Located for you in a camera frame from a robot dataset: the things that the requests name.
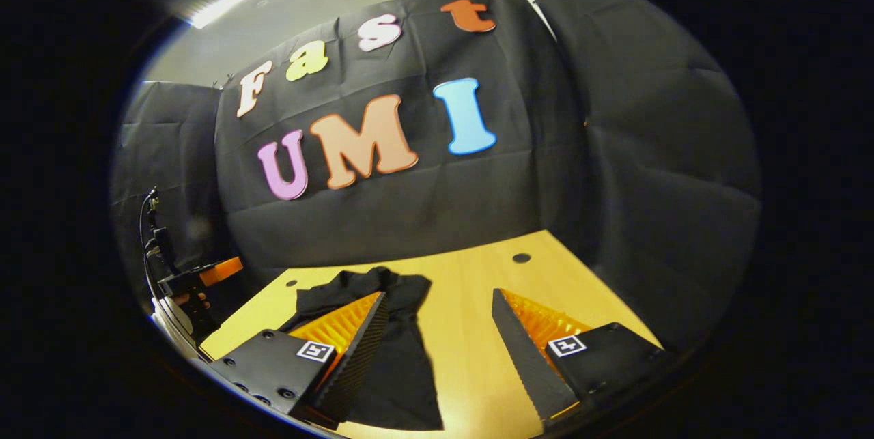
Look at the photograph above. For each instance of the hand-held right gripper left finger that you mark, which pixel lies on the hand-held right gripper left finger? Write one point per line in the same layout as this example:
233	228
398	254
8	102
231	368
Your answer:
362	357

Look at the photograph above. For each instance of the black garment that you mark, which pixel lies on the black garment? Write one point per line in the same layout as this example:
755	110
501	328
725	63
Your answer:
403	371

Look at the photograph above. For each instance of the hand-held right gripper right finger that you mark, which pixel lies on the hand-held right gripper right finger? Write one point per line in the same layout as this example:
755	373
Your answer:
526	364

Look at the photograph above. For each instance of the black backdrop cloth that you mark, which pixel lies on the black backdrop cloth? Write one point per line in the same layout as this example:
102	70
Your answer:
478	200

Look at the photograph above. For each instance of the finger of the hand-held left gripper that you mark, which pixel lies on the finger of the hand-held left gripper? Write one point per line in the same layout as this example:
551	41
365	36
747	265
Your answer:
222	271

